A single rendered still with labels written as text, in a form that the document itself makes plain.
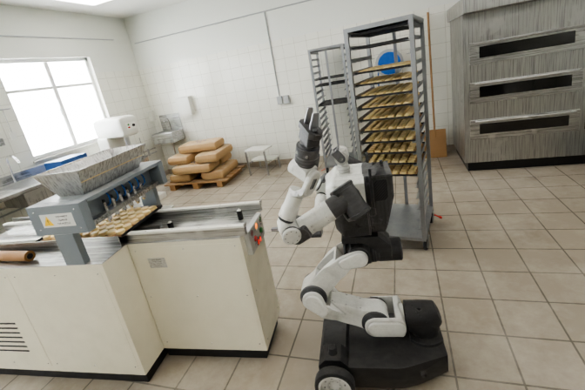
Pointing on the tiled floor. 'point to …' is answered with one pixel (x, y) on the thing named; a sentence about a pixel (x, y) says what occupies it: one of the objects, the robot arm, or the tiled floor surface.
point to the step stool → (261, 157)
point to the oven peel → (438, 145)
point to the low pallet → (206, 180)
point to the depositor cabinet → (77, 318)
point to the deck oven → (520, 75)
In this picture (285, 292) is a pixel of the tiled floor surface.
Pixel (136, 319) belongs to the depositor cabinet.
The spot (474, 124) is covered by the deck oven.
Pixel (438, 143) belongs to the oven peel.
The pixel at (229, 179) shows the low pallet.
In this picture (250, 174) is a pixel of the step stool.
